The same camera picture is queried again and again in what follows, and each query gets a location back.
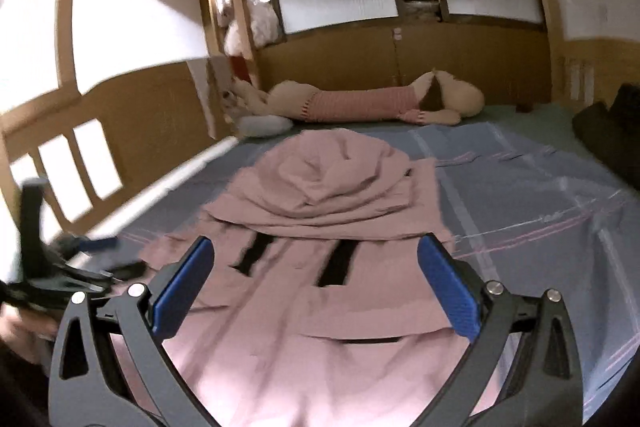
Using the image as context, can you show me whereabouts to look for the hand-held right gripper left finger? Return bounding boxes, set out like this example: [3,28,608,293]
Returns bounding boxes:
[47,236,216,427]

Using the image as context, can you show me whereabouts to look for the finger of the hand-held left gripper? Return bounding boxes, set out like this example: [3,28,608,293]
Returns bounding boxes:
[59,234,119,259]
[107,259,147,281]

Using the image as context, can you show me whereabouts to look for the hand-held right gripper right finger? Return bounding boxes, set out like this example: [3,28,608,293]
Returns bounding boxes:
[417,233,585,427]

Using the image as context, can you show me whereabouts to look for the pink hooded jacket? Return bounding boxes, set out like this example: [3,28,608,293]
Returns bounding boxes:
[107,129,506,427]

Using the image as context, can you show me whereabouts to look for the dark clothes pile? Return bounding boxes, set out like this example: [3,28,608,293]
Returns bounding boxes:
[572,84,640,202]

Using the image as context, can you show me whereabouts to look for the person's left hand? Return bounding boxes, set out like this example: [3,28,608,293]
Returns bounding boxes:
[0,302,58,365]

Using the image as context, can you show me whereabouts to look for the blue plaid bed sheet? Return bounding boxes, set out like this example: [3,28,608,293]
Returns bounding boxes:
[65,104,640,408]

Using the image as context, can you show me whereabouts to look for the grey-blue pillow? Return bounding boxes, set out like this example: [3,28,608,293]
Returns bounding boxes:
[239,114,293,138]

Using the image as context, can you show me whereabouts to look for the long plush toy striped shirt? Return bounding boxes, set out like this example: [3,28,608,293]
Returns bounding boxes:
[227,71,486,128]

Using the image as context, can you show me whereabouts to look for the red hanging cloth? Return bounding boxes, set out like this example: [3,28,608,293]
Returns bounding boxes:
[229,56,251,84]

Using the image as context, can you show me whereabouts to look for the white plush toy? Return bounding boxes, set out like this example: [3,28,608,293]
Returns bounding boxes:
[225,0,278,58]

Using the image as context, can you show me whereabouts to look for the wooden bed rail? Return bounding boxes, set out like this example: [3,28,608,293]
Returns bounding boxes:
[0,59,221,233]

